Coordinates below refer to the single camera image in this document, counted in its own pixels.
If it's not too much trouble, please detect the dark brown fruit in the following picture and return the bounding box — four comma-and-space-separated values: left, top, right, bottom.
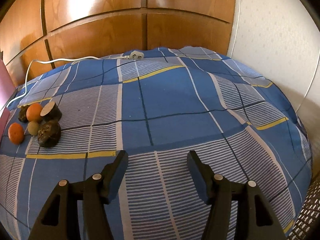
37, 120, 61, 148
18, 105, 29, 123

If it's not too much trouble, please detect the small beige ball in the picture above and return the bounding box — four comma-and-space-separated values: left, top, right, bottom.
27, 121, 40, 136

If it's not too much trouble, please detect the orange tangerine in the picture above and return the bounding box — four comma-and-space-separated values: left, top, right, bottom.
26, 103, 43, 123
8, 122, 24, 145

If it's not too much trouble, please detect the dark cylinder beige top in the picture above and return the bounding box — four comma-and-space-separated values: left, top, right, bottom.
40, 101, 62, 122

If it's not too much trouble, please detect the pink shallow tray box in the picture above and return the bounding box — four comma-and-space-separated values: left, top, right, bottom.
0, 107, 10, 139

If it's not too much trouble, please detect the blue plaid tablecloth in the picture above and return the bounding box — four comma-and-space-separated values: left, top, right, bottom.
1, 47, 312, 239

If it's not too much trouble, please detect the pink electric kettle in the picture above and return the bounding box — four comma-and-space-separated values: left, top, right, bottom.
0, 60, 16, 114

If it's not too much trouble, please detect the wooden panel cabinet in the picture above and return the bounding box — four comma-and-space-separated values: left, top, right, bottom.
1, 0, 235, 85

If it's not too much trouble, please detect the white power cord with plug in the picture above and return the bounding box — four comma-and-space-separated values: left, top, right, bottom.
5, 50, 145, 110

